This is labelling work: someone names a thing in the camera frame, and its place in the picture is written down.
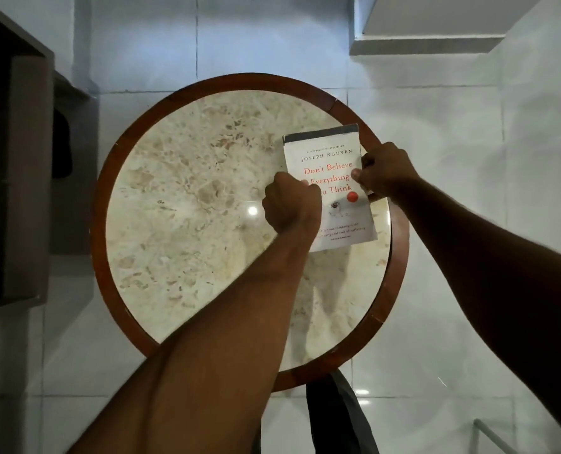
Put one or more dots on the person's right hand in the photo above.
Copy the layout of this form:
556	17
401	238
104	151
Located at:
387	170

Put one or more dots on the person's left hand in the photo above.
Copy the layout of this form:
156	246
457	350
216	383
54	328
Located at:
291	203

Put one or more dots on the person's right thumb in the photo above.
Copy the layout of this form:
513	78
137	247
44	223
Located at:
362	178

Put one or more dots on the white paperback book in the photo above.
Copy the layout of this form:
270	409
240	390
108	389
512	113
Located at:
327	160

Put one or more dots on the person's left forearm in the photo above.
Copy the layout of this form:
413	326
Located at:
214	354

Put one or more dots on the person's right forearm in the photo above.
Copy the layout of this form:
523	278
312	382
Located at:
493	283

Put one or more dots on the round marble table wooden rim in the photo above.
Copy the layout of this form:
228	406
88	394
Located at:
190	222

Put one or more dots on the person's dark trouser leg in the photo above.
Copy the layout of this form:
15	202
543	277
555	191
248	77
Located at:
339	416

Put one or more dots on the dark wooden cabinet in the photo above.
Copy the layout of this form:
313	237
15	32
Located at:
15	174

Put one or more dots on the white wall shelf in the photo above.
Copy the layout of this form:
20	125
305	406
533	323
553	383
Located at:
432	33

